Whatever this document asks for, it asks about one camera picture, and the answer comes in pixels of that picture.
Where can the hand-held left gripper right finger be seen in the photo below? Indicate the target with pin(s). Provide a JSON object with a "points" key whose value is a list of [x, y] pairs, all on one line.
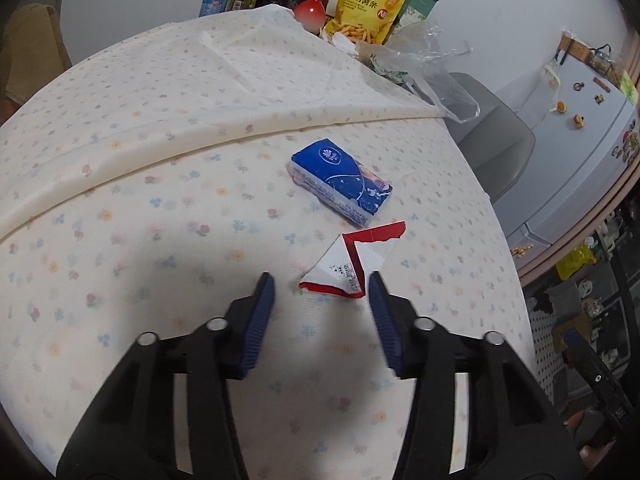
{"points": [[382, 321]]}

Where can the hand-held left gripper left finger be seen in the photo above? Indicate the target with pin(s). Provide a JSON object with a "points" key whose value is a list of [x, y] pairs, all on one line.
{"points": [[257, 326]]}

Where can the red and white torn wrapper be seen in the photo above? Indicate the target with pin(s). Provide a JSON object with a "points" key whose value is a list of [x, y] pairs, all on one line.
{"points": [[345, 266]]}

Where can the yellow plastic bag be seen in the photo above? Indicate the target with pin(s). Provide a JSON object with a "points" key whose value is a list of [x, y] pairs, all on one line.
{"points": [[575, 262]]}

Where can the floral tablecloth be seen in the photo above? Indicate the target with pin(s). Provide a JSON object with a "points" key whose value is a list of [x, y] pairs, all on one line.
{"points": [[150, 270]]}

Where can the blue tissue pack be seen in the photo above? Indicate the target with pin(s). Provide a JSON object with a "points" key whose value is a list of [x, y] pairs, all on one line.
{"points": [[340, 175]]}

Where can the grey upholstered chair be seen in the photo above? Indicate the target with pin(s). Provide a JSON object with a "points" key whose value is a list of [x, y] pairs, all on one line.
{"points": [[495, 150]]}

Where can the white refrigerator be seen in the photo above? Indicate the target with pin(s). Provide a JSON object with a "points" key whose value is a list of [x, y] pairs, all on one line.
{"points": [[575, 170]]}

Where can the group of fridge magnets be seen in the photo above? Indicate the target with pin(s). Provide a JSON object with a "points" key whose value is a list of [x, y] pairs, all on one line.
{"points": [[625, 140]]}

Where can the cream floral cloth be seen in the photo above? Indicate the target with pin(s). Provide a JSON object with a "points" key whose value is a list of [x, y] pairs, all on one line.
{"points": [[175, 85]]}

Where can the clear plastic bag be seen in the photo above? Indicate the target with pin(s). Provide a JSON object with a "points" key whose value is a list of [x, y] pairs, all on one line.
{"points": [[425, 52]]}

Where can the red and white jar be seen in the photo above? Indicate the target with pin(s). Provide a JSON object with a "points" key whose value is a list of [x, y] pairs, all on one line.
{"points": [[310, 15]]}

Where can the green carton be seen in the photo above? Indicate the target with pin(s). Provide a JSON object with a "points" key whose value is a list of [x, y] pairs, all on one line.
{"points": [[417, 7]]}

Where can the yellow snack bag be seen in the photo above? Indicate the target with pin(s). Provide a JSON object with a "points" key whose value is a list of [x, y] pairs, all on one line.
{"points": [[365, 2]]}

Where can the blue drink can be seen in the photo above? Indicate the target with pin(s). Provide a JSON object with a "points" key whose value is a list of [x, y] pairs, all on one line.
{"points": [[215, 0]]}

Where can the tan chair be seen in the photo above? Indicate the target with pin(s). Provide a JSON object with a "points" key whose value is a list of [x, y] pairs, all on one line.
{"points": [[35, 50]]}

